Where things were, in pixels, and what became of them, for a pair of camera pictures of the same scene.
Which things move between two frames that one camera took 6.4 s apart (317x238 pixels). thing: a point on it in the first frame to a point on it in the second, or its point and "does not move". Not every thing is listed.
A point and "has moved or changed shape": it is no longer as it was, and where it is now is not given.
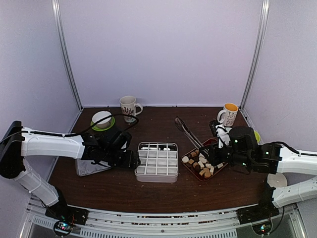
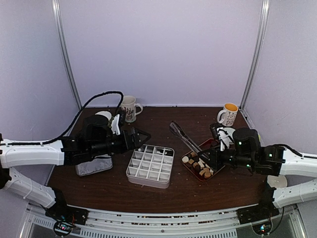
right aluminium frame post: x=262 y=32 does not move
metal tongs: x=181 y=125 to x=177 y=130
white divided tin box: x=158 y=162 has moved or changed shape
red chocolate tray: x=199 y=163 does not move
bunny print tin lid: x=85 y=167 does not move
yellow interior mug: x=227 y=115 does not move
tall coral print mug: x=128 y=106 does not move
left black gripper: x=130 y=162 to x=127 y=146
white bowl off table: x=279 y=180 does not move
